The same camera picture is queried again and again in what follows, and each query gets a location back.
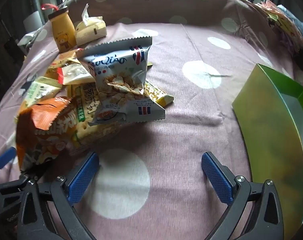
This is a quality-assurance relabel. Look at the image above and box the pale yellow green snack packet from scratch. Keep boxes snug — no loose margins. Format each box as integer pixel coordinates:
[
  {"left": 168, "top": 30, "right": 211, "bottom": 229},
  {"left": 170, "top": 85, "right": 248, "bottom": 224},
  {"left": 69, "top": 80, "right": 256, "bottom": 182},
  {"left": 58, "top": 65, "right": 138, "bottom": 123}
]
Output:
[{"left": 18, "top": 76, "right": 63, "bottom": 109}]

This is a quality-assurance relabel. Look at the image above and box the crumpled white plastic bag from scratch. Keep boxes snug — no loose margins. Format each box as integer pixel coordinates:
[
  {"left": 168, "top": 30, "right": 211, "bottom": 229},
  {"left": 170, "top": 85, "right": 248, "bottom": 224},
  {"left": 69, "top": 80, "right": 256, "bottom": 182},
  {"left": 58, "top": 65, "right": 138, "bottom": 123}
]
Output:
[{"left": 18, "top": 30, "right": 42, "bottom": 53}]

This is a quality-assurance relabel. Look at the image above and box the white cylinder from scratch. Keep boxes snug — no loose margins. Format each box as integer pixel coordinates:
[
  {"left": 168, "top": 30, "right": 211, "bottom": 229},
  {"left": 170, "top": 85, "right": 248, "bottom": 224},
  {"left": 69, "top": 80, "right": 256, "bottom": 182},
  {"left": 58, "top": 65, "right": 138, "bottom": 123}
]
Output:
[{"left": 23, "top": 10, "right": 43, "bottom": 33}]

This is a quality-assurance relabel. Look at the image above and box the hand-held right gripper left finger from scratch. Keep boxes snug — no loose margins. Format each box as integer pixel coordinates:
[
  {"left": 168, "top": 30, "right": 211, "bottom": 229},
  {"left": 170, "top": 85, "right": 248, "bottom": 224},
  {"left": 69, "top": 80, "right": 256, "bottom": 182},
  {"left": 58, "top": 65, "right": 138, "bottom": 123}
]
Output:
[{"left": 16, "top": 151, "right": 100, "bottom": 240}]

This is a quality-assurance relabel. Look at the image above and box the yellow tissue pack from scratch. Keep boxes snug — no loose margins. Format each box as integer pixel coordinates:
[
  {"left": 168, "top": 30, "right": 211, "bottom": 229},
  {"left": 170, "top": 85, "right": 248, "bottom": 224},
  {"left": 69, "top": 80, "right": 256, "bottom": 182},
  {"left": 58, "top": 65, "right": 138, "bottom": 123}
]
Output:
[{"left": 74, "top": 4, "right": 107, "bottom": 47}]

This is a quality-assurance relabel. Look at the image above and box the clear soda cracker packet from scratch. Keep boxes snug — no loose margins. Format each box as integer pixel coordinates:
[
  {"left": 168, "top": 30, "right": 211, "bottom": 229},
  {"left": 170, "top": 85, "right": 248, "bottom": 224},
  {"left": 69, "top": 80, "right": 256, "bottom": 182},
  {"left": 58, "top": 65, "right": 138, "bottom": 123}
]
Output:
[{"left": 66, "top": 82, "right": 132, "bottom": 155}]

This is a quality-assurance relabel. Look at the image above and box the pink polka dot bed sheet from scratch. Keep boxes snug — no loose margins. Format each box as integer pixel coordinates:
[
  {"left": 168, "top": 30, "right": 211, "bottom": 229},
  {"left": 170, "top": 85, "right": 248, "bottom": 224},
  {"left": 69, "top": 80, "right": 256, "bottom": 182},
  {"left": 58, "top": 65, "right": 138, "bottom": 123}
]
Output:
[{"left": 0, "top": 0, "right": 303, "bottom": 240}]

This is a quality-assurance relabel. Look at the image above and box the green cardboard box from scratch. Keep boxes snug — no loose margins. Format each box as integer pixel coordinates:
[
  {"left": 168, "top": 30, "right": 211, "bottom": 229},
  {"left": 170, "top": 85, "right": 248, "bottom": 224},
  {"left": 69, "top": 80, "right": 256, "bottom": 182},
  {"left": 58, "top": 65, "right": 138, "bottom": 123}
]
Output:
[{"left": 232, "top": 63, "right": 303, "bottom": 240}]

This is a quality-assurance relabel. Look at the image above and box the folded printed cloth stack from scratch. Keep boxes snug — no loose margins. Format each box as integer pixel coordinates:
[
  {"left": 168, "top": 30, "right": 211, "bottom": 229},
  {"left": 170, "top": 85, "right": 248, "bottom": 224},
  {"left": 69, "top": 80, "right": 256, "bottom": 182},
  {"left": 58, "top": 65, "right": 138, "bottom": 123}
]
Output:
[{"left": 254, "top": 0, "right": 303, "bottom": 53}]

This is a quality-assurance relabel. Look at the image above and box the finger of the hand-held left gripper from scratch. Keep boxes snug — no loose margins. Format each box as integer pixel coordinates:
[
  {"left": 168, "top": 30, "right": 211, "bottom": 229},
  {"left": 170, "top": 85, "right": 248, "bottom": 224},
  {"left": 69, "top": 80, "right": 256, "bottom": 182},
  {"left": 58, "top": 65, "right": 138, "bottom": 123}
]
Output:
[
  {"left": 0, "top": 147, "right": 18, "bottom": 178},
  {"left": 0, "top": 163, "right": 51, "bottom": 193}
]

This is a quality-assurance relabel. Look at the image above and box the yellow bear bottle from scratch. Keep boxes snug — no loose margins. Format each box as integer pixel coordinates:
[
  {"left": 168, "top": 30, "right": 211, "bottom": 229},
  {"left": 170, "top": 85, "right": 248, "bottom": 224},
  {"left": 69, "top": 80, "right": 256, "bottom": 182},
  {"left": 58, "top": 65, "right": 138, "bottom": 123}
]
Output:
[{"left": 41, "top": 4, "right": 76, "bottom": 53}]

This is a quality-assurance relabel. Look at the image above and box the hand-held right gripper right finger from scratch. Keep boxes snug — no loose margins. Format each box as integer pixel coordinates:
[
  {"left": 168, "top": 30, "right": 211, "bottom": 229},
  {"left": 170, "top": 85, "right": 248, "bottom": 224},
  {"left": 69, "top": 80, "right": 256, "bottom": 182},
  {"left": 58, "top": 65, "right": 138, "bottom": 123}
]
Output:
[{"left": 201, "top": 151, "right": 285, "bottom": 240}]

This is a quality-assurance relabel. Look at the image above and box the white blue snack packet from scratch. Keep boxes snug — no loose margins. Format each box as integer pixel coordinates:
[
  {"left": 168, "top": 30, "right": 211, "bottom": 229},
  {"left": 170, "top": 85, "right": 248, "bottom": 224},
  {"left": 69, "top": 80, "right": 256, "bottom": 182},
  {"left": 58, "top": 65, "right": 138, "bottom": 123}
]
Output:
[{"left": 76, "top": 35, "right": 166, "bottom": 127}]

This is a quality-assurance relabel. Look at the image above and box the large orange snack bag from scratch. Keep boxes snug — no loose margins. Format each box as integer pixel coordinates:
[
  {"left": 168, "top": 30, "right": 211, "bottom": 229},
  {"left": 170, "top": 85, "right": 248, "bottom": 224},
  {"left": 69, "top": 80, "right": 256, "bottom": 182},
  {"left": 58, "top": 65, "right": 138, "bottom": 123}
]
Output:
[{"left": 15, "top": 96, "right": 79, "bottom": 172}]

